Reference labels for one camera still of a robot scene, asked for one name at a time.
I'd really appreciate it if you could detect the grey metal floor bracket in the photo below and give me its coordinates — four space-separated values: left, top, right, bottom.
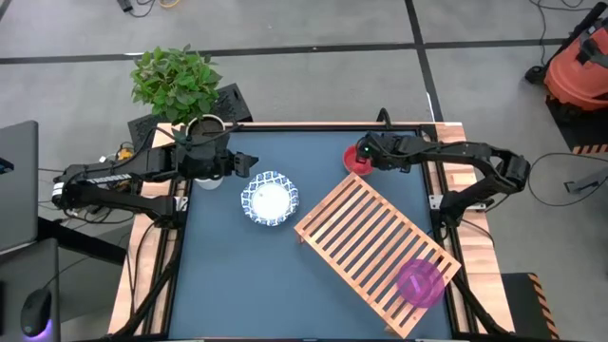
563 168 608 194

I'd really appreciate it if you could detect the black floor cable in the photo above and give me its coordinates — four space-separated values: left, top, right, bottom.
526 151 608 208
529 0 599 66

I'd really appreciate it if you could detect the black computer mouse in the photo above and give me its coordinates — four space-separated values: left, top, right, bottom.
19 287 53 338

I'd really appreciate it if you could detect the grey side desk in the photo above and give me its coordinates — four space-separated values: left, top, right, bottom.
0 237 62 342

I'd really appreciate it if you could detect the purple plastic bowl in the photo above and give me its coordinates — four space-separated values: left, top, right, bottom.
396 258 447 309

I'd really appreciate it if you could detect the blue patterned paper bowl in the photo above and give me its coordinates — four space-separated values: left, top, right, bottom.
239 170 301 227

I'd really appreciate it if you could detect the grey laptop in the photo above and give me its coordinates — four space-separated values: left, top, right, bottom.
0 120 40 253

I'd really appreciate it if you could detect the wooden slatted shelf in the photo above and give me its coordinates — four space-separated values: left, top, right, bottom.
293 171 463 339

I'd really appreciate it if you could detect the green potted plant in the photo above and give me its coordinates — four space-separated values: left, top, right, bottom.
130 44 223 127

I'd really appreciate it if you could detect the black plastic crate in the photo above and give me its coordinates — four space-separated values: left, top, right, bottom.
126 83 254 148

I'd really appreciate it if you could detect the black aluminium table frame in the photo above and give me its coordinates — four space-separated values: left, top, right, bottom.
107 121 517 341

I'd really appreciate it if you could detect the orange shop vacuum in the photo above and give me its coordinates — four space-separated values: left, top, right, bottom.
524 2 608 113

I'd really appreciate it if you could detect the black hazard-striped floor mat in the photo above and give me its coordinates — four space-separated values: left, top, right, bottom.
501 273 561 341
545 94 608 156

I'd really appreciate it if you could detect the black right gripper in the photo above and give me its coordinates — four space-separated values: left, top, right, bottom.
356 133 408 172

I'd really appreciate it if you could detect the red plastic bowl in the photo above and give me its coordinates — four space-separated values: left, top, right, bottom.
342 144 376 178

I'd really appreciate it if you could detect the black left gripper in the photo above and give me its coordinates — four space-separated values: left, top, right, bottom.
203 150 260 180

